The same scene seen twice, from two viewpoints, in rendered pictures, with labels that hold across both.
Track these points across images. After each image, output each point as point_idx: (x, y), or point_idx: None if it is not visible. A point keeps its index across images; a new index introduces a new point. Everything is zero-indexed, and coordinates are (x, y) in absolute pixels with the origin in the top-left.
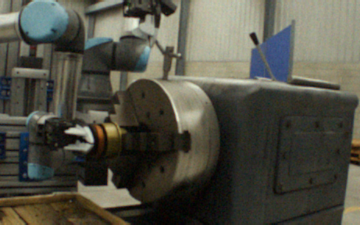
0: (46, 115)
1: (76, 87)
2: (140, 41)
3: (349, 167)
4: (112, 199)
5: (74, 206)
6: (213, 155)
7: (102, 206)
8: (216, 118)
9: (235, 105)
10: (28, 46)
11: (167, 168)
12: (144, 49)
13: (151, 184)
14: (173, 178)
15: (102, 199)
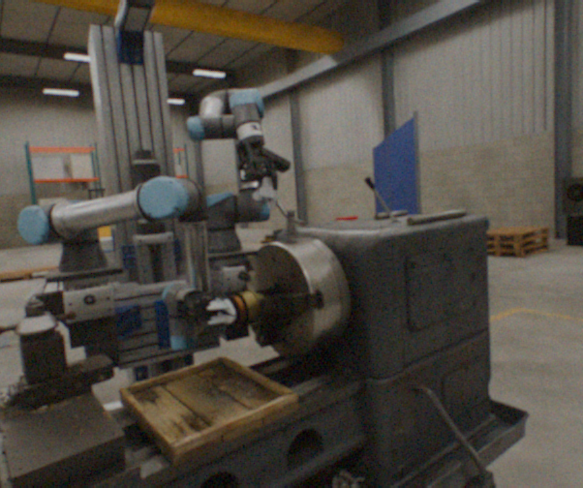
0: (183, 289)
1: (206, 253)
2: None
3: (503, 260)
4: (251, 332)
5: (223, 371)
6: (345, 306)
7: (242, 342)
8: (343, 271)
9: (358, 257)
10: None
11: (305, 325)
12: None
13: (292, 340)
14: (312, 334)
15: None
